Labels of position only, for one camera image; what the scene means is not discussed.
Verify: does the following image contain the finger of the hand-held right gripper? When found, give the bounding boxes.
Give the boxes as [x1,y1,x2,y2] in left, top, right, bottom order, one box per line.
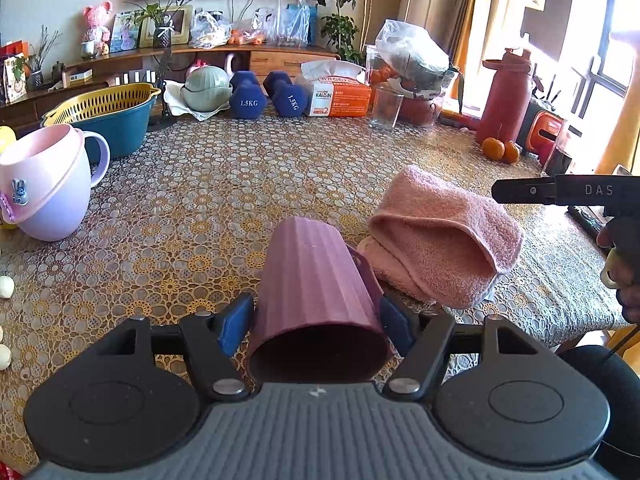
[491,177,557,206]

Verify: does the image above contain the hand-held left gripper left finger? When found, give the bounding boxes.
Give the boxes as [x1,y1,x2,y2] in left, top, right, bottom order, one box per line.
[97,292,256,402]

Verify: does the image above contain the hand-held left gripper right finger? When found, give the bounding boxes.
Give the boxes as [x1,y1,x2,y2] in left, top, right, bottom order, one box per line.
[379,296,543,402]

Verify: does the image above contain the purple ribbed cup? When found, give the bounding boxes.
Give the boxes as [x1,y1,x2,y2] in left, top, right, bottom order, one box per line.
[245,216,394,383]

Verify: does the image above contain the pink towel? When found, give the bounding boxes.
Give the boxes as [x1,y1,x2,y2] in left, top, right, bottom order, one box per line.
[356,164,525,310]

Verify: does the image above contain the person's right hand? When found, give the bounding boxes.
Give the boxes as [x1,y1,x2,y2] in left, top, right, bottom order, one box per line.
[597,220,640,327]

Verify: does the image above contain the orange plastic stool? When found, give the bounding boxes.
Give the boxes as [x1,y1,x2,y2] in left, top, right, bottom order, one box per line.
[517,110,567,162]

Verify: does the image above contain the red water bottle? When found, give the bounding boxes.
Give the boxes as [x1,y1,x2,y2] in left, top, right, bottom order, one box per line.
[475,47,533,146]

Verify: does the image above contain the clear glass cup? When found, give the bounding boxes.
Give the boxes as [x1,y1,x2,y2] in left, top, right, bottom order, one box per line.
[370,85,405,132]

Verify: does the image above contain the clear plastic bag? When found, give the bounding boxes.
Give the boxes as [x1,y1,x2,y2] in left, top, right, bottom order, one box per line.
[375,19,458,92]

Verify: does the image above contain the beige curtain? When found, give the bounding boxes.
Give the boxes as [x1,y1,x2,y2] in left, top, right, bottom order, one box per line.
[399,0,507,113]

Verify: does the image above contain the orange white tissue pack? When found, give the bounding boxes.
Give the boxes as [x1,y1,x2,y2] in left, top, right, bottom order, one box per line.
[300,60,373,118]

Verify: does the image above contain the blue dumbbell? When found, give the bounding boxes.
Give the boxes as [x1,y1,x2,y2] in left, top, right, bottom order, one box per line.
[229,70,266,120]
[262,71,307,119]

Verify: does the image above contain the teal plastic basin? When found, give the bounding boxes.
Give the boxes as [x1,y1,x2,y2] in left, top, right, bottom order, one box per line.
[42,95,158,161]

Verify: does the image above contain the white cloth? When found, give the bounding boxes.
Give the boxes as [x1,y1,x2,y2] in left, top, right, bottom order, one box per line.
[164,80,233,122]

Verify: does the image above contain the green ceramic bowl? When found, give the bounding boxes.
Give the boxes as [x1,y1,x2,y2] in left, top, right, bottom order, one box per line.
[181,66,233,112]

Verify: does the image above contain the tall green houseplant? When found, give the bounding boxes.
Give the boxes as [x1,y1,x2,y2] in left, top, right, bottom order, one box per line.
[309,0,401,64]

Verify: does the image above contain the pink kettle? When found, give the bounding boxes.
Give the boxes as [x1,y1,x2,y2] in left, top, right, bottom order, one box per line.
[191,52,237,80]

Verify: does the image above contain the yellow plastic colander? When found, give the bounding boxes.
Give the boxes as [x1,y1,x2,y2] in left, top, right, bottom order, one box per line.
[41,82,162,128]

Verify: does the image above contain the wooden tv cabinet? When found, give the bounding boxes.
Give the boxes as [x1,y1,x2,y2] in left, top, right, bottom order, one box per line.
[0,42,342,127]

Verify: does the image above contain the large clear plastic bags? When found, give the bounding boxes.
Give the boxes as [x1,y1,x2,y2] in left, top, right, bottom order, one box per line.
[251,0,319,47]

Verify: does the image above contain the plastic bag with snacks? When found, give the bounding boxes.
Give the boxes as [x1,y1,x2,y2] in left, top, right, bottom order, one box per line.
[190,10,233,50]

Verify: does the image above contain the small plant in vase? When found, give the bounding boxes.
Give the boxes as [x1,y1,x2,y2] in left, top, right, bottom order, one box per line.
[134,0,197,49]

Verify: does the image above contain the photo card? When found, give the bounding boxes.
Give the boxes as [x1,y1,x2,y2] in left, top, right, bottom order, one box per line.
[110,11,143,53]

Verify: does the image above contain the twig vase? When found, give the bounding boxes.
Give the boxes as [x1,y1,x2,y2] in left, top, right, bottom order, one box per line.
[27,25,63,92]

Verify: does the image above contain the pink bear toy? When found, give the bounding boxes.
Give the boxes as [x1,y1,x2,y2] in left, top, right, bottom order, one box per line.
[82,4,114,56]

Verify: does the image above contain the printed gift bag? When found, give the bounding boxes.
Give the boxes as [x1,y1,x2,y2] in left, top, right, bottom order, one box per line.
[2,55,29,104]

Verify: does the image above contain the pink lavender handled bucket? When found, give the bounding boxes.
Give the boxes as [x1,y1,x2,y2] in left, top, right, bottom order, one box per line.
[0,124,111,242]

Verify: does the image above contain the cream picture frame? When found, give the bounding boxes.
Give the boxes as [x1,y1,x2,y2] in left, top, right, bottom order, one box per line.
[139,5,194,48]

